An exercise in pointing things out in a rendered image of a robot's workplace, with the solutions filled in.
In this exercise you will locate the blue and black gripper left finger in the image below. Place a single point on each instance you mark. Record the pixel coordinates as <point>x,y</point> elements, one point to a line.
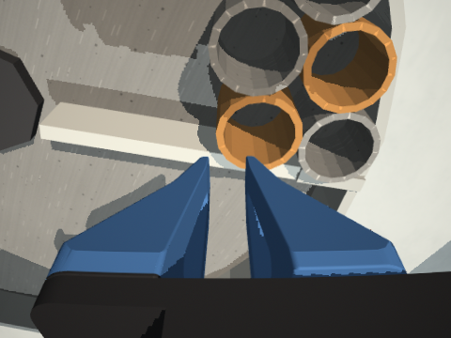
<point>158,234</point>

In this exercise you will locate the grey metal ring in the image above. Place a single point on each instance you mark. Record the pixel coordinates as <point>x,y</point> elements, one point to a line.
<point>264,76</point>
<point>342,155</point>
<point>336,11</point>

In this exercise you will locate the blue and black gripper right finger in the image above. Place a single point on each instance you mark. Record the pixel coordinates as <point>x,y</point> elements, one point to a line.
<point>305,237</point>

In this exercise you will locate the bronze bushing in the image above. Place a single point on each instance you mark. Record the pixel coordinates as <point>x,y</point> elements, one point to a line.
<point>272,144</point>
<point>363,81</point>

